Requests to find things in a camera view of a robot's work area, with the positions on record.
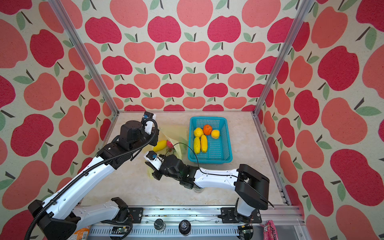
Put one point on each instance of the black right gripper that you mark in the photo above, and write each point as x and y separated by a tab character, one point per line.
155	175

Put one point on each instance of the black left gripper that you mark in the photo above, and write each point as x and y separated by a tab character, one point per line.
153	134

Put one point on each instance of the yellow toy corn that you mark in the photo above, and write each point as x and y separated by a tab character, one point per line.
197	145

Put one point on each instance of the yellow toy banana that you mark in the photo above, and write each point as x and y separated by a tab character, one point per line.
204	144

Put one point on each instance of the yellow toy fruit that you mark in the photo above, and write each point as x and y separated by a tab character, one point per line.
198	132

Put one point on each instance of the orange toy tangerine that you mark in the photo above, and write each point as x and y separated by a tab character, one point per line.
207	130

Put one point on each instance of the yellow toy peach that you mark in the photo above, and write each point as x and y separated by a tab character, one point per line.
215	134

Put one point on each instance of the red toy strawberry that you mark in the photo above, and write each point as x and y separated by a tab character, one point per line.
170	145

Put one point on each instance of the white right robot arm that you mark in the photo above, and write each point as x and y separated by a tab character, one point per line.
251	186

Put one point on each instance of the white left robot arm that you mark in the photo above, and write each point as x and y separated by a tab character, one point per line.
59	216

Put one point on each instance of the yellow toy mango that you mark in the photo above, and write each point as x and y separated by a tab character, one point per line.
160	146

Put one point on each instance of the green drink can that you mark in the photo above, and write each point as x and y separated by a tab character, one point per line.
197	189

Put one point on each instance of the grey round button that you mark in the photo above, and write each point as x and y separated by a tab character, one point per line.
159	225

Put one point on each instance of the black round knob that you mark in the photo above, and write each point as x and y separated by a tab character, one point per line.
185	227

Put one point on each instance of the orange snack packet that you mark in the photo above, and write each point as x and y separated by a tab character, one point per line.
81	234

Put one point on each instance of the pink snack packet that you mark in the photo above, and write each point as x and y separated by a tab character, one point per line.
269	231

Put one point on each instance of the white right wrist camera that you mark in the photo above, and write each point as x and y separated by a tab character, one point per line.
152	157

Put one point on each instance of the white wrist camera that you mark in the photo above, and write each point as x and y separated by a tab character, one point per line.
152	157
148	124

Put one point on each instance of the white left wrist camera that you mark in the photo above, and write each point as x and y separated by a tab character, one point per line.
148	124

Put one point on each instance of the aluminium front rail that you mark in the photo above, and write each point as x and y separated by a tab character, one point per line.
205	224

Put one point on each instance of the left aluminium corner post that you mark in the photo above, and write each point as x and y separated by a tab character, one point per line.
71	31

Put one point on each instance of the aluminium corner post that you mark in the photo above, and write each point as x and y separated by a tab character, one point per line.
298	21
71	31

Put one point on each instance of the right aluminium corner post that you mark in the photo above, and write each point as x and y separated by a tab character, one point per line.
298	21

